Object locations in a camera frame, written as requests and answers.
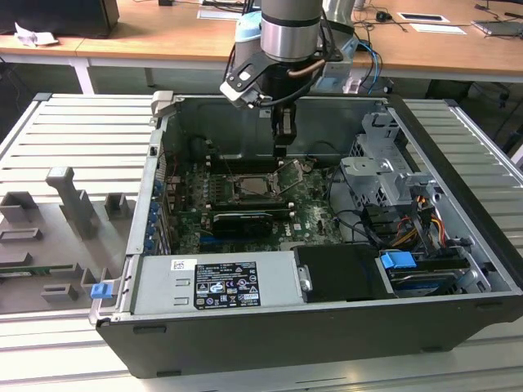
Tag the black computer mouse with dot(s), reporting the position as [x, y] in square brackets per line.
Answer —
[383, 16]

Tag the green RAM stick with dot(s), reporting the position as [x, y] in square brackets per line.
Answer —
[24, 270]

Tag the small wooden desk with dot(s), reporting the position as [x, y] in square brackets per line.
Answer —
[41, 51]

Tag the CPU socket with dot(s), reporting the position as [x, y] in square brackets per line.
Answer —
[257, 197]

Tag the silver green CPU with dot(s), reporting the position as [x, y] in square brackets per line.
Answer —
[254, 185]

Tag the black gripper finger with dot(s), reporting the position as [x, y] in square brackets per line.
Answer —
[284, 136]

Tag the blue card retention clip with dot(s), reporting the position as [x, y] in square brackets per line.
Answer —
[147, 246]
[150, 234]
[157, 187]
[154, 212]

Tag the green motherboard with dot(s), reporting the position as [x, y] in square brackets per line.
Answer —
[314, 220]

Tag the blue case latch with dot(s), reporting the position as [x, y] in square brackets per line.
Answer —
[101, 290]

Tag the crumpled white paper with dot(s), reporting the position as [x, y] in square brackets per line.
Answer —
[37, 38]

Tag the perforated metal drive cage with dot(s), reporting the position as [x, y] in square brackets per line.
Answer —
[367, 171]

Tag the hard disk in blue carrier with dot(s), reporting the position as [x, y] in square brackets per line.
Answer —
[396, 260]

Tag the black RAM slot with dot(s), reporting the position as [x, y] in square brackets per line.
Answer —
[253, 202]
[245, 158]
[245, 166]
[245, 170]
[253, 210]
[245, 162]

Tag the silver power supply unit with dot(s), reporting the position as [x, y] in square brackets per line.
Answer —
[163, 286]

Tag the black silver PC case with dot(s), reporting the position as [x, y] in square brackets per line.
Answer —
[286, 339]

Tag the black plastic shroud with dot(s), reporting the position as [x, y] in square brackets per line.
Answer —
[343, 273]

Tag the long wooden desk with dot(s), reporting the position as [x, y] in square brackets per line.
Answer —
[163, 36]

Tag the grey parts rack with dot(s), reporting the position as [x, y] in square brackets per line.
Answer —
[53, 228]

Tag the black monitor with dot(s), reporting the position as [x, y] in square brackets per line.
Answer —
[61, 16]

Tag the black graphics card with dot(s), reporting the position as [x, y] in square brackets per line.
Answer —
[241, 226]

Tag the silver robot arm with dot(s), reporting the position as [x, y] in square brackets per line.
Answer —
[290, 32]

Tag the round silver coin battery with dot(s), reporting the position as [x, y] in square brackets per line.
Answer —
[309, 165]

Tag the grey plastic case latch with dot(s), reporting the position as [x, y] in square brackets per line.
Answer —
[162, 102]

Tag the white wrist camera on bracket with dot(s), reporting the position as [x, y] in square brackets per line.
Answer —
[241, 81]

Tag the grey laptop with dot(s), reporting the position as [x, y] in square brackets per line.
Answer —
[498, 28]

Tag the white paper sheet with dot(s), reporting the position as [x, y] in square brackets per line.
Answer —
[437, 28]

